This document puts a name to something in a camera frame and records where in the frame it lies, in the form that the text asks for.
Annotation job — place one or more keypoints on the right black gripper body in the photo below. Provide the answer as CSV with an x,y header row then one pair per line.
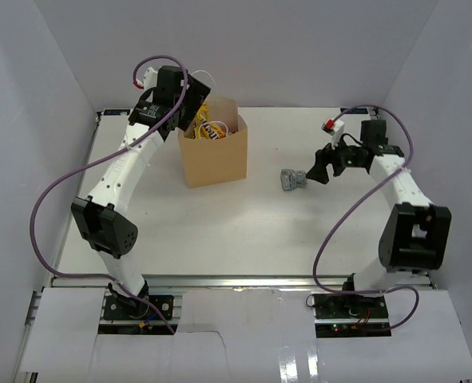
x,y
346,157

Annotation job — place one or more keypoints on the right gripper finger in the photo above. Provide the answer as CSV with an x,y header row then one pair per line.
x,y
324,156
318,173

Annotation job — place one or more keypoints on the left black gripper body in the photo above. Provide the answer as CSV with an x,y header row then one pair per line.
x,y
179,108

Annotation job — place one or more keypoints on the silver foil snack packet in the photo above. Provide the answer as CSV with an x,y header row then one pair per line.
x,y
292,179

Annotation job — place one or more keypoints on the yellow M&M's packet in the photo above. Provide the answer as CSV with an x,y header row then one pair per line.
x,y
206,128

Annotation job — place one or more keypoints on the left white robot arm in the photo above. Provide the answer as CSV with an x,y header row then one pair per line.
x,y
101,216

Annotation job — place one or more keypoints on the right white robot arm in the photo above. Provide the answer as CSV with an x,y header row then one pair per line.
x,y
415,236

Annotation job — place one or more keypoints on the brown paper bag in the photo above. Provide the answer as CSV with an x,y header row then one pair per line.
x,y
207,162

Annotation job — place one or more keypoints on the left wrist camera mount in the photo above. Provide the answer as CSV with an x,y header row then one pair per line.
x,y
149,79

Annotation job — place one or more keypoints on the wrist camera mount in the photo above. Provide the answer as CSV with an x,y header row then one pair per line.
x,y
149,79
335,128

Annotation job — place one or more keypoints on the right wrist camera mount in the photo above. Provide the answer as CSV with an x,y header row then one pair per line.
x,y
335,128

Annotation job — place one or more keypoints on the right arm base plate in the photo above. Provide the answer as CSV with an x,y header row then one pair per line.
x,y
349,316

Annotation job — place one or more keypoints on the aluminium table frame rail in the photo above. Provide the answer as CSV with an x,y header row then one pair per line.
x,y
237,281

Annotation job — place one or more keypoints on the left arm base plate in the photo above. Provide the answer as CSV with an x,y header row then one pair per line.
x,y
117,310

